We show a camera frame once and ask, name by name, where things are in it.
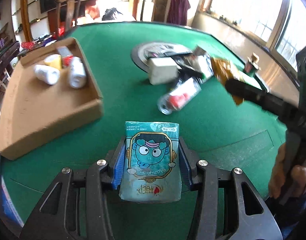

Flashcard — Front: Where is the black foil pouch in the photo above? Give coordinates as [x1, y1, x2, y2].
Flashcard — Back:
[178, 46, 214, 84]

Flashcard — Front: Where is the wooden chair left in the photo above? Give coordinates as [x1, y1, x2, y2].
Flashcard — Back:
[55, 0, 81, 40]

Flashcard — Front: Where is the white bottle green label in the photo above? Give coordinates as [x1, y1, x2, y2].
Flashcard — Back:
[34, 64, 60, 86]

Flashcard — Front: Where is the purple cloth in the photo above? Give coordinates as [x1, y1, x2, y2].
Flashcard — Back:
[166, 0, 190, 26]

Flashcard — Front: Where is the yellow snack packet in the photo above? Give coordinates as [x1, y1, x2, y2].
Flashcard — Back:
[210, 57, 248, 87]

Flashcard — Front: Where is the yellow round container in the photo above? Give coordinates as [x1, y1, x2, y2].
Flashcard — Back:
[44, 54, 62, 70]

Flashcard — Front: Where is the round table centre panel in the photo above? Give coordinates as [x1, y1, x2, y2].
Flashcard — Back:
[131, 41, 192, 73]

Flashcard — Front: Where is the clear case red spool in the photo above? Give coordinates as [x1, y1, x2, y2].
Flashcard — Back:
[157, 77, 201, 115]

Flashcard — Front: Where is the white power adapter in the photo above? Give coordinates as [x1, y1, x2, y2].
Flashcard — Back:
[148, 57, 178, 85]

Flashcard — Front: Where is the teal cartoon tissue pack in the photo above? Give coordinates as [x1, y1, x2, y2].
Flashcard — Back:
[119, 121, 182, 203]

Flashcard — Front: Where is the green tin with cork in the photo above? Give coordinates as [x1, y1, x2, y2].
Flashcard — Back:
[243, 53, 260, 77]

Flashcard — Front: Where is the grey red carton box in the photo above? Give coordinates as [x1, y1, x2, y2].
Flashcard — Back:
[57, 46, 73, 68]

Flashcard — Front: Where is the person right hand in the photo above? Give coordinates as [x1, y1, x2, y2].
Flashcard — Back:
[267, 142, 306, 200]

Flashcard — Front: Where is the wooden chair with cloth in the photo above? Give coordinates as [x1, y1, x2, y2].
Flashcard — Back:
[140, 0, 171, 23]

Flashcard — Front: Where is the cardboard tray box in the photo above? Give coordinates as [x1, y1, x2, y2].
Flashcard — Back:
[0, 37, 104, 160]

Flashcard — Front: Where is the white pill bottle red label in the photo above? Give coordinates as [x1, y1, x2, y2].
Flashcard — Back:
[68, 56, 87, 89]

